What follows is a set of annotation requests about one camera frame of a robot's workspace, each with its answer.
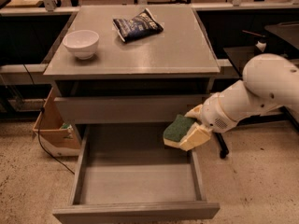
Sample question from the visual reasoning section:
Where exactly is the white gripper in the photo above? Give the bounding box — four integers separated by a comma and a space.
178, 92, 237, 151

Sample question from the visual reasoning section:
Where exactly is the green and yellow sponge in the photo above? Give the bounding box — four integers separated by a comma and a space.
163, 115, 196, 148

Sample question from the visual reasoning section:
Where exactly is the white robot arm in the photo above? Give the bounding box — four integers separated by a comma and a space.
179, 54, 299, 151

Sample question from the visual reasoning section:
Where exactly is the closed grey top drawer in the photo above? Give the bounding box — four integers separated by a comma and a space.
54, 94, 207, 124

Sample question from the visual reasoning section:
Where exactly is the grey drawer cabinet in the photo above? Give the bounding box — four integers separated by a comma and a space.
45, 6, 220, 138

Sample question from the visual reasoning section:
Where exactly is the open grey middle drawer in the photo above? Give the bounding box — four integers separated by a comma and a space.
53, 123, 220, 224

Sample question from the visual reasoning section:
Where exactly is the black tray shelf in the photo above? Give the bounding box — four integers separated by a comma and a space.
223, 46, 255, 76

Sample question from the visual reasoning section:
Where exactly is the black rolling stand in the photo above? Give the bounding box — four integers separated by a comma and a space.
215, 107, 299, 160

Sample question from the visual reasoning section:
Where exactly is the dark blue chip bag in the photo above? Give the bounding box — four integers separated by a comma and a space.
112, 8, 164, 43

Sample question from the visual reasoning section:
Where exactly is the cardboard box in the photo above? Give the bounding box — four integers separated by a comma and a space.
33, 90, 80, 157

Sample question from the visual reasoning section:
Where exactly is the white ceramic bowl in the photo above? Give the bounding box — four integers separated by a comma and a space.
63, 30, 99, 60

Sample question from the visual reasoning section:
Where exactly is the black power cable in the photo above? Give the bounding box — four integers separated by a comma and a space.
22, 63, 76, 175

